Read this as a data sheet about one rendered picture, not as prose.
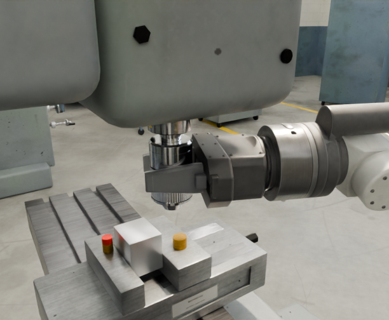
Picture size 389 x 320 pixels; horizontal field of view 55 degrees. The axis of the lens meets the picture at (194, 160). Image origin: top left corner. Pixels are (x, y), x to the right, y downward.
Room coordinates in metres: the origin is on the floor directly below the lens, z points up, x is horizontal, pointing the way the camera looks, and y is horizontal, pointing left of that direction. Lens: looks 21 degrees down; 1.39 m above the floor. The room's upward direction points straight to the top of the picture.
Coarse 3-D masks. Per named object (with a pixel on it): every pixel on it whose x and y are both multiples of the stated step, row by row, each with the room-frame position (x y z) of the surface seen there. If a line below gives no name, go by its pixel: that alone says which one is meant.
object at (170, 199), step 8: (152, 152) 0.36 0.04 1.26; (192, 152) 0.38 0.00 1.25; (152, 160) 0.36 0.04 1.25; (160, 160) 0.36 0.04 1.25; (168, 160) 0.36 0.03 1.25; (176, 160) 0.36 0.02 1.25; (184, 160) 0.36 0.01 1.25; (192, 160) 0.38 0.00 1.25; (152, 168) 0.37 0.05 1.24; (160, 168) 0.36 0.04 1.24; (152, 192) 0.37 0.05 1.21; (160, 200) 0.36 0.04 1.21; (168, 200) 0.36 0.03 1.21; (176, 200) 0.36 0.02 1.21; (184, 200) 0.36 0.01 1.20
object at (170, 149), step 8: (184, 136) 0.39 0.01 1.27; (152, 144) 0.36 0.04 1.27; (160, 144) 0.36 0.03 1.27; (168, 144) 0.36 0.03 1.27; (176, 144) 0.36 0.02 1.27; (184, 144) 0.36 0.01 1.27; (192, 144) 0.38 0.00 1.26; (160, 152) 0.36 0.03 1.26; (168, 152) 0.35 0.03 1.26; (176, 152) 0.36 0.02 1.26; (184, 152) 0.36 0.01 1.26
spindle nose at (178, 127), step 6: (186, 120) 0.36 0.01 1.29; (192, 120) 0.37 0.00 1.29; (156, 126) 0.36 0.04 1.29; (162, 126) 0.36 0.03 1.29; (168, 126) 0.35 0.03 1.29; (174, 126) 0.36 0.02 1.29; (180, 126) 0.36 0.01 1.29; (186, 126) 0.36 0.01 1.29; (192, 126) 0.37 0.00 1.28; (156, 132) 0.36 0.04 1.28; (162, 132) 0.36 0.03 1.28; (168, 132) 0.35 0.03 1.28; (174, 132) 0.36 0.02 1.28; (180, 132) 0.36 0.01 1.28; (186, 132) 0.36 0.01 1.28
